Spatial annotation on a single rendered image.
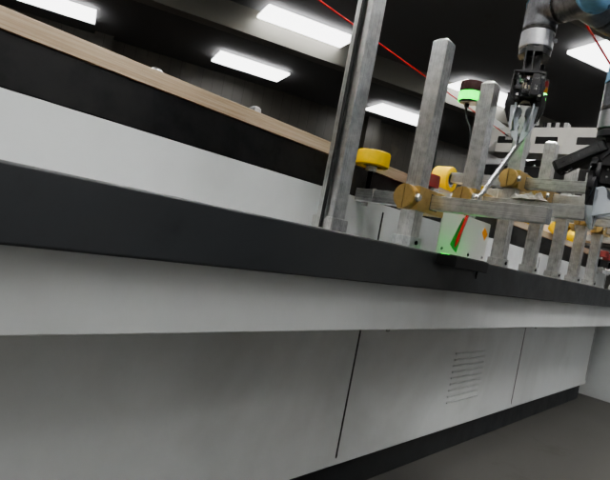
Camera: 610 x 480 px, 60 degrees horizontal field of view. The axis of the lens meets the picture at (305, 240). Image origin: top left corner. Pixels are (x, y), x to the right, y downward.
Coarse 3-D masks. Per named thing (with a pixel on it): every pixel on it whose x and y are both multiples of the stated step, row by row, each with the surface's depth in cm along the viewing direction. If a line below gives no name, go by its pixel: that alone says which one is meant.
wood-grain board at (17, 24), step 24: (0, 24) 68; (24, 24) 70; (72, 48) 75; (96, 48) 77; (120, 72) 80; (144, 72) 83; (192, 96) 90; (216, 96) 94; (240, 120) 99; (264, 120) 103; (312, 144) 114
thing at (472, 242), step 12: (444, 216) 116; (456, 216) 120; (444, 228) 117; (456, 228) 121; (468, 228) 126; (480, 228) 131; (444, 240) 118; (468, 240) 127; (480, 240) 132; (444, 252) 119; (456, 252) 123; (468, 252) 128; (480, 252) 133
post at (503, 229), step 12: (528, 108) 146; (528, 144) 147; (516, 156) 146; (516, 168) 146; (504, 192) 147; (516, 192) 146; (504, 228) 146; (504, 240) 146; (492, 252) 148; (504, 252) 146
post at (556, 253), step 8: (568, 176) 184; (576, 176) 183; (560, 224) 184; (568, 224) 185; (560, 232) 183; (552, 240) 185; (560, 240) 183; (552, 248) 185; (560, 248) 183; (552, 256) 184; (560, 256) 184; (552, 264) 184; (560, 264) 185
